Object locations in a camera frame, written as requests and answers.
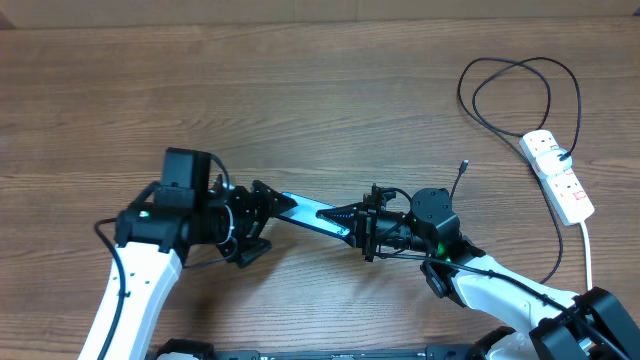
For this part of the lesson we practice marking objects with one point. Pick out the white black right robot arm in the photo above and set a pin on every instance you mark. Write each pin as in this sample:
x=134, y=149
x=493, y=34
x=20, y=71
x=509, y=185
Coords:
x=559, y=324

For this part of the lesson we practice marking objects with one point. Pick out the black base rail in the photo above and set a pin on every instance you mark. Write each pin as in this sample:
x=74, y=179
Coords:
x=195, y=350

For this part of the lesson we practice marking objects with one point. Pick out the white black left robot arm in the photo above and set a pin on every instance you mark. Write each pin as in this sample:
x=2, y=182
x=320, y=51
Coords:
x=153, y=237

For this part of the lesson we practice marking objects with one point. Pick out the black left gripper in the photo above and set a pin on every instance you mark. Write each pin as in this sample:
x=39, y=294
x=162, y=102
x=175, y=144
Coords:
x=254, y=214

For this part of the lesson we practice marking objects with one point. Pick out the white charger adapter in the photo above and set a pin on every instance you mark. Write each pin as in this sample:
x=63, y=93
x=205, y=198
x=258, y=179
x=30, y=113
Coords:
x=552, y=163

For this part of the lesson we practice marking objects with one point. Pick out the white power strip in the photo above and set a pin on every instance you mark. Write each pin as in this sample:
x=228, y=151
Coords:
x=565, y=191

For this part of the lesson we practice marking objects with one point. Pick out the Samsung Galaxy smartphone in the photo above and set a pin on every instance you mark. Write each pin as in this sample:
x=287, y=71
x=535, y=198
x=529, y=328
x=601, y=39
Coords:
x=304, y=214

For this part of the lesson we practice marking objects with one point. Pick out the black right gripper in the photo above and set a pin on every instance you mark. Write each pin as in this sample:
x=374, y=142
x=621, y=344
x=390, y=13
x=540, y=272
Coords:
x=361, y=221

